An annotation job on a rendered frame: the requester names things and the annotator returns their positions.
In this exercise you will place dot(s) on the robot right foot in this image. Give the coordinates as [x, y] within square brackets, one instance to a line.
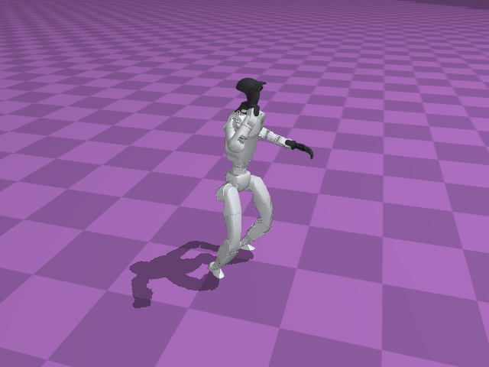
[218, 273]

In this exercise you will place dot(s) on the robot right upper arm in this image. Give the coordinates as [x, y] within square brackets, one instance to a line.
[230, 128]

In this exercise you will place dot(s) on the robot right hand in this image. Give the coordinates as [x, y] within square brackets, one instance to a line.
[253, 96]

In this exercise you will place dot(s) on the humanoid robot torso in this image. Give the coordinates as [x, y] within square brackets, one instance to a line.
[239, 175]

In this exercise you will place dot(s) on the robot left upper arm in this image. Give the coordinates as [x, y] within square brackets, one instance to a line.
[263, 131]

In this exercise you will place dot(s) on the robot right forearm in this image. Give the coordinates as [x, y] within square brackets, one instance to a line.
[245, 128]

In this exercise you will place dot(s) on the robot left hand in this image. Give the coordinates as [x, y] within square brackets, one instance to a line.
[299, 146]

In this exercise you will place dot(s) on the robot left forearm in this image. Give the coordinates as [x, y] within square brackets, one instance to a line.
[277, 139]

